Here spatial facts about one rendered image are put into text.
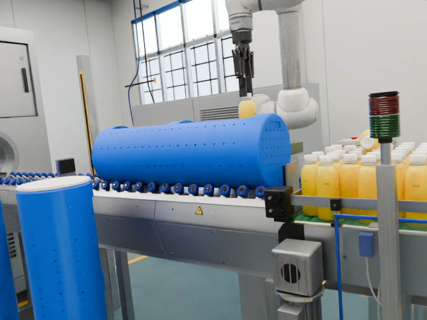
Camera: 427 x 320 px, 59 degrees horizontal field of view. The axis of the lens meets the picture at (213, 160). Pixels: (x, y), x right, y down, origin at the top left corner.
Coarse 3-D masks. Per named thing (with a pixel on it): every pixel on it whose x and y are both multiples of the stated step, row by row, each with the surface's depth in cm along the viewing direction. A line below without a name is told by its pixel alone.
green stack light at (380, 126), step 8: (376, 120) 82; (384, 120) 81; (392, 120) 81; (376, 128) 82; (384, 128) 81; (392, 128) 81; (400, 128) 82; (376, 136) 83; (384, 136) 82; (392, 136) 81; (400, 136) 83
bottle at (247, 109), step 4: (244, 100) 142; (248, 100) 142; (240, 104) 142; (244, 104) 141; (248, 104) 141; (252, 104) 141; (240, 108) 142; (244, 108) 141; (248, 108) 141; (252, 108) 141; (240, 112) 142; (244, 112) 141; (248, 112) 141; (252, 112) 141; (256, 112) 143; (240, 116) 142; (244, 116) 141; (248, 116) 141
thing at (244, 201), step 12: (96, 192) 183; (108, 192) 178; (120, 192) 174; (132, 192) 169; (156, 192) 162; (168, 192) 158; (228, 204) 139; (240, 204) 137; (252, 204) 134; (264, 204) 132
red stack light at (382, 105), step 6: (390, 96) 80; (396, 96) 81; (372, 102) 82; (378, 102) 81; (384, 102) 81; (390, 102) 80; (396, 102) 81; (372, 108) 83; (378, 108) 81; (384, 108) 81; (390, 108) 81; (396, 108) 81; (372, 114) 83; (378, 114) 82; (384, 114) 81; (390, 114) 81
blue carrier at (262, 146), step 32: (128, 128) 171; (160, 128) 158; (192, 128) 148; (224, 128) 138; (256, 128) 130; (96, 160) 175; (128, 160) 163; (160, 160) 152; (192, 160) 143; (224, 160) 135; (256, 160) 128; (288, 160) 148
